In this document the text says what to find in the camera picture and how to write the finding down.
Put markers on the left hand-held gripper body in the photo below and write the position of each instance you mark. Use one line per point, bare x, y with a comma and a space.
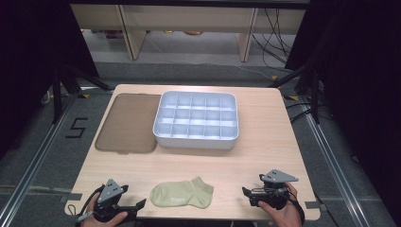
109, 190

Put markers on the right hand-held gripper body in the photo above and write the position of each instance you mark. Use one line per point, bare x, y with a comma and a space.
274, 195

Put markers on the light green sock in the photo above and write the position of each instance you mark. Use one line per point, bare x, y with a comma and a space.
183, 194

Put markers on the white divided storage box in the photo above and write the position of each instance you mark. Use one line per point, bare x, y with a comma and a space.
195, 142

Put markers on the person's right hand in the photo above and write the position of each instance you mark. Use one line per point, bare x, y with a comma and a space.
290, 214

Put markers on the person's left hand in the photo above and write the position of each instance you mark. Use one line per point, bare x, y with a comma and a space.
94, 223

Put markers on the grey tape strip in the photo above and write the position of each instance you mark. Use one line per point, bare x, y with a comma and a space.
312, 205
71, 197

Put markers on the translucent brown plastic lid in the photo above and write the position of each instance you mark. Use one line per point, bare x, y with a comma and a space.
129, 126

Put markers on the yellow tape piece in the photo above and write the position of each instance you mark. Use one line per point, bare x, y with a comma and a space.
83, 96
291, 98

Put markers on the black metal stand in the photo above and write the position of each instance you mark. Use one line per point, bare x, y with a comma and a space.
315, 94
57, 94

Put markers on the black curtain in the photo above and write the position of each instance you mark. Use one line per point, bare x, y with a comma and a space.
28, 47
362, 63

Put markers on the beige desk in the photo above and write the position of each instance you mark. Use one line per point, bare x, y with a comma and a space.
189, 19

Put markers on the aluminium floor rail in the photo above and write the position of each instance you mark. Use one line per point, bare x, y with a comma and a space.
38, 160
331, 164

